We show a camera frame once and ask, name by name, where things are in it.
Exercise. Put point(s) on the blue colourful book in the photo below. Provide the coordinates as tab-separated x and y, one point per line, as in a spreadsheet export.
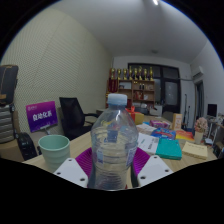
163	133

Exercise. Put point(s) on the white book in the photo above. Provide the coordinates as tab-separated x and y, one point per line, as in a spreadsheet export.
149	143

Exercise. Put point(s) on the wooden side desk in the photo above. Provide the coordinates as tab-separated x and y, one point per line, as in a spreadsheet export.
218	133

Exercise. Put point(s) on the clear plastic water bottle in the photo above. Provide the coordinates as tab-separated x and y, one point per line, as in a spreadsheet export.
113	146

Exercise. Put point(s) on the pink flower bouquet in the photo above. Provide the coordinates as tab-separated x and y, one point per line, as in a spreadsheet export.
201	125

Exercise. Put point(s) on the pale yellow book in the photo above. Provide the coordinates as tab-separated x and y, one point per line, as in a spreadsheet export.
195	150

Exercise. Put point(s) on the wooden shelf unit with trophies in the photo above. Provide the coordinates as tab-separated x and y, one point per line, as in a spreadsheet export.
140	90

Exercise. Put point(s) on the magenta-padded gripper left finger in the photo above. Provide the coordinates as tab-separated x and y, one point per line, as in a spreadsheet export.
70	171

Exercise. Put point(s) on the black office chair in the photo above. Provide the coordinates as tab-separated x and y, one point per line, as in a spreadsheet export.
73	116

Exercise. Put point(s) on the dark brown suitcase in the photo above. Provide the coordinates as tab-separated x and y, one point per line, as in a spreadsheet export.
8	83

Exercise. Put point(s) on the black computer monitor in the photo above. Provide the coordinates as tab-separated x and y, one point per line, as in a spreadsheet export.
212	110

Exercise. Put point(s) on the grey ribbed suitcase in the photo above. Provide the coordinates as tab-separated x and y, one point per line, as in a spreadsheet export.
6	125

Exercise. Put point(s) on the pale green ribbed cup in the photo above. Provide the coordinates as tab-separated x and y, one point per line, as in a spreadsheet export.
53	155

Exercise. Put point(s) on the black framed window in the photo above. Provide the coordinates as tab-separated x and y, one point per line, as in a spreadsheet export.
170	90

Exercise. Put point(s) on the yellow gift box red ribbon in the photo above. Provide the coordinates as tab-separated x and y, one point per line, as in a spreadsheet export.
138	118

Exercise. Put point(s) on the purple sign board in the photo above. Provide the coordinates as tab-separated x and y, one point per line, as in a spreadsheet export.
41	116

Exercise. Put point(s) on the white air conditioner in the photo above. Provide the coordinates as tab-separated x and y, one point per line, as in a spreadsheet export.
197	72

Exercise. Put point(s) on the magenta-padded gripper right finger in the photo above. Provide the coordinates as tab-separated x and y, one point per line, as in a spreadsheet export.
155	170

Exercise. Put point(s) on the teal book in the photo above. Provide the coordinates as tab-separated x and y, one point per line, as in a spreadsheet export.
169	149

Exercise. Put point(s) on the ceiling strip light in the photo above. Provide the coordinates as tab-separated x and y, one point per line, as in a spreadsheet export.
155	2

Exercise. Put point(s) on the orange book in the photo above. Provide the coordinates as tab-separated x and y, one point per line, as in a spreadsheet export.
185	135

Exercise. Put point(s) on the orange carton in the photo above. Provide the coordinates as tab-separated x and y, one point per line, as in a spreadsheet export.
177	121

